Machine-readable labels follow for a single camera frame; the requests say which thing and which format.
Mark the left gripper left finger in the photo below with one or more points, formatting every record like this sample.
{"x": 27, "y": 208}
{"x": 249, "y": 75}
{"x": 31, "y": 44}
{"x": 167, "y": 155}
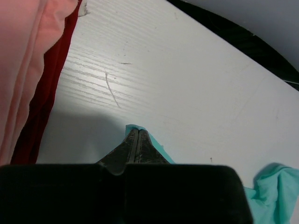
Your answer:
{"x": 116, "y": 160}

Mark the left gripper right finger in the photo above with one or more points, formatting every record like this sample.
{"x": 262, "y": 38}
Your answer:
{"x": 145, "y": 151}

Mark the teal t-shirt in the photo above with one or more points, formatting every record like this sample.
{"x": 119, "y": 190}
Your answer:
{"x": 273, "y": 193}

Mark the folded red t-shirt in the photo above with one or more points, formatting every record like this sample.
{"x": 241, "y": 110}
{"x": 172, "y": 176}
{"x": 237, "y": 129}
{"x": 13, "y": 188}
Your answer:
{"x": 27, "y": 147}

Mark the black strip behind table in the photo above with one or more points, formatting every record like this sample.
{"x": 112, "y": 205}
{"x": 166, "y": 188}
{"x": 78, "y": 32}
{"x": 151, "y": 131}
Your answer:
{"x": 245, "y": 41}

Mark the folded pink t-shirt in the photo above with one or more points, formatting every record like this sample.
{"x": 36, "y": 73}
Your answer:
{"x": 28, "y": 29}

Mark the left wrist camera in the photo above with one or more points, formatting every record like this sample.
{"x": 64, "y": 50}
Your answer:
{"x": 61, "y": 194}

